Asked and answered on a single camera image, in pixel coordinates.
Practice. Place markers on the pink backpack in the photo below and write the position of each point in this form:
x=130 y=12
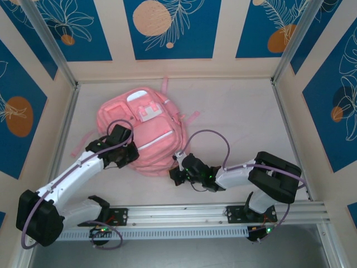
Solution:
x=150 y=136

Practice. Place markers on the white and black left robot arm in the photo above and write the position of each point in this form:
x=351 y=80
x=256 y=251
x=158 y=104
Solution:
x=72 y=176

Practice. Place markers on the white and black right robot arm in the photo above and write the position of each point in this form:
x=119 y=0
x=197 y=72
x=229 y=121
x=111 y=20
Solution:
x=234 y=176

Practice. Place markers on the black controller board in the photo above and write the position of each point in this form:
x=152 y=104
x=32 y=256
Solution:
x=267 y=230
x=100 y=230

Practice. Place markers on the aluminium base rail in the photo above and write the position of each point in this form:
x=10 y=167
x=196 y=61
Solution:
x=173 y=215

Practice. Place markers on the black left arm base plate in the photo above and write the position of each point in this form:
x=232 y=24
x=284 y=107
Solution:
x=121 y=216

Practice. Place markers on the aluminium side rail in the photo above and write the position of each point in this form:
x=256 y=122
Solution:
x=283 y=111
x=67 y=123

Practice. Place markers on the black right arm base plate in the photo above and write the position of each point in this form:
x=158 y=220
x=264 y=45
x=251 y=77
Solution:
x=232 y=213

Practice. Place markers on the blue floral wall panel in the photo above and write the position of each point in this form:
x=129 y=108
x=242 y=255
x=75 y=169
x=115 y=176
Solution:
x=195 y=33
x=312 y=44
x=33 y=47
x=97 y=42
x=251 y=33
x=28 y=83
x=320 y=125

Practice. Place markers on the aluminium frame post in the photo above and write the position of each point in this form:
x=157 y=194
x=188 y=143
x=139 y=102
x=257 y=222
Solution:
x=295 y=42
x=50 y=42

